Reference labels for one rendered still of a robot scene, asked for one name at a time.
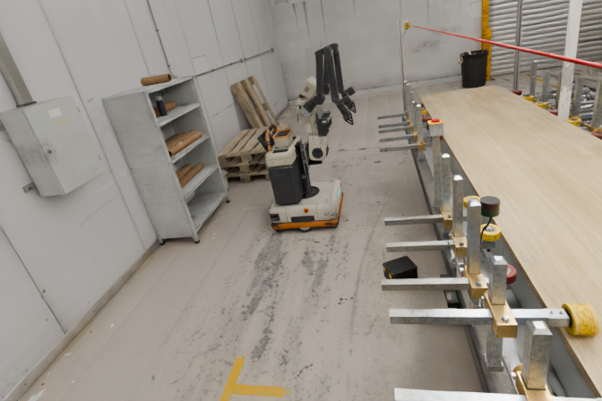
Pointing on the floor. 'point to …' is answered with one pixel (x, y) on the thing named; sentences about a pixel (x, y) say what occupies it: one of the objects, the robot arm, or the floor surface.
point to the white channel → (572, 30)
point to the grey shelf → (147, 146)
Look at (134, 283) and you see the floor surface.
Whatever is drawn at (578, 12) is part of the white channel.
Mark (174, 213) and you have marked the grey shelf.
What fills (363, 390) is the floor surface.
